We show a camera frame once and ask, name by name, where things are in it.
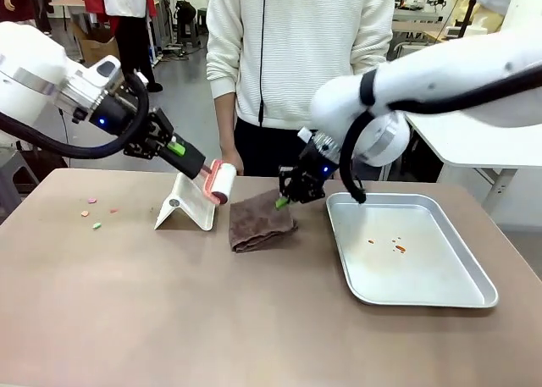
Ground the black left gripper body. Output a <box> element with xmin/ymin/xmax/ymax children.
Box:
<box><xmin>84</xmin><ymin>84</ymin><xmax>150</xmax><ymax>139</ymax></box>

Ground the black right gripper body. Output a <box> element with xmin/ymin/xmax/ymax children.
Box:
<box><xmin>296</xmin><ymin>143</ymin><xmax>338</xmax><ymax>185</ymax></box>

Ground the brown towel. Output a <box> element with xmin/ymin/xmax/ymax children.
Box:
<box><xmin>228</xmin><ymin>188</ymin><xmax>299</xmax><ymax>254</ymax></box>

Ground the person's right forearm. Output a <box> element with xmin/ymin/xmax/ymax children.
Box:
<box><xmin>213</xmin><ymin>93</ymin><xmax>237</xmax><ymax>153</ymax></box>

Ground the person's right hand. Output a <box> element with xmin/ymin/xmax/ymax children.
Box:
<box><xmin>221</xmin><ymin>147</ymin><xmax>246</xmax><ymax>176</ymax></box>

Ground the cardboard box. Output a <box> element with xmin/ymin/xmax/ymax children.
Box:
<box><xmin>77</xmin><ymin>25</ymin><xmax>120</xmax><ymax>66</ymax></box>

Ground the white lint roller stand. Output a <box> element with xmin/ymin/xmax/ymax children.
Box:
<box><xmin>153</xmin><ymin>173</ymin><xmax>219</xmax><ymax>232</ymax></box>

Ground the background person red white top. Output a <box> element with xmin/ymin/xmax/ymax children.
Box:
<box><xmin>80</xmin><ymin>0</ymin><xmax>164</xmax><ymax>94</ymax></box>

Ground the black stool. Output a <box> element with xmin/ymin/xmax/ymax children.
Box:
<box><xmin>174</xmin><ymin>0</ymin><xmax>198</xmax><ymax>48</ymax></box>

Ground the gray metal stool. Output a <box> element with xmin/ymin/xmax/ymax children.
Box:
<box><xmin>0</xmin><ymin>144</ymin><xmax>40</xmax><ymax>217</ymax></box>

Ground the background wooden table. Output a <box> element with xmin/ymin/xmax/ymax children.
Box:
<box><xmin>48</xmin><ymin>0</ymin><xmax>93</xmax><ymax>29</ymax></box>

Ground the person in white sweater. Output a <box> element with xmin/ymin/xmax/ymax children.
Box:
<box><xmin>206</xmin><ymin>0</ymin><xmax>397</xmax><ymax>179</ymax></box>

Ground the metal baking tray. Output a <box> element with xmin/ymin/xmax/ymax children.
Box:
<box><xmin>325</xmin><ymin>191</ymin><xmax>500</xmax><ymax>308</ymax></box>

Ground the white side table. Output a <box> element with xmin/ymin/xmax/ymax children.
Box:
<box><xmin>404</xmin><ymin>107</ymin><xmax>542</xmax><ymax>218</ymax></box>

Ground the background workbench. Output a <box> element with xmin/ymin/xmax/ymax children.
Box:
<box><xmin>392</xmin><ymin>5</ymin><xmax>451</xmax><ymax>39</ymax></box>

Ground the cream clothed mannequin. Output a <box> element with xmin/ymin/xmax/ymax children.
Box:
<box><xmin>447</xmin><ymin>0</ymin><xmax>506</xmax><ymax>35</ymax></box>

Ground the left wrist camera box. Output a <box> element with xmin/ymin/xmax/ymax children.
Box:
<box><xmin>86</xmin><ymin>55</ymin><xmax>124</xmax><ymax>87</ymax></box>

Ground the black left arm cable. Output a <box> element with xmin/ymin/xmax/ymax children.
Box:
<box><xmin>0</xmin><ymin>70</ymin><xmax>150</xmax><ymax>159</ymax></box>

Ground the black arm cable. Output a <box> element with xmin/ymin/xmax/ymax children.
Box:
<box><xmin>0</xmin><ymin>70</ymin><xmax>150</xmax><ymax>159</ymax></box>
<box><xmin>340</xmin><ymin>63</ymin><xmax>542</xmax><ymax>205</ymax></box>

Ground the black strap on arm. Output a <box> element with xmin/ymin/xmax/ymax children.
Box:
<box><xmin>359</xmin><ymin>69</ymin><xmax>378</xmax><ymax>108</ymax></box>

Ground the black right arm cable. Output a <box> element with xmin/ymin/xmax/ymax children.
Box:
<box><xmin>340</xmin><ymin>63</ymin><xmax>542</xmax><ymax>205</ymax></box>

